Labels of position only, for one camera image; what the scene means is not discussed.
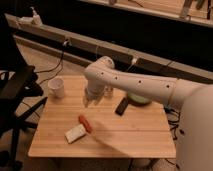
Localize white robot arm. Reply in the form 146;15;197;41
84;56;213;171

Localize white ceramic cup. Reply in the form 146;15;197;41
48;77;65;98

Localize white spray bottle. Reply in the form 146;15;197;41
31;7;42;26

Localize white sponge block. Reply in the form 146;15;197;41
65;124;86;143

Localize long metal rail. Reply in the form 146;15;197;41
6;14;213;83

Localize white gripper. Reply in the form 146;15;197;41
85;83;105;100

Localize black floor cables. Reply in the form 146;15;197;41
164;106;184;141

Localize black office chair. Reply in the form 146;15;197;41
0;11;47;171

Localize red pepper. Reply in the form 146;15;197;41
79;115;92;133

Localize clear glass bottle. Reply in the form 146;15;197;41
104;86;113;98

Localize green pan with black handle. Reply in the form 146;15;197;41
115;93;151;116

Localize wooden table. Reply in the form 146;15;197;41
28;76;176;158

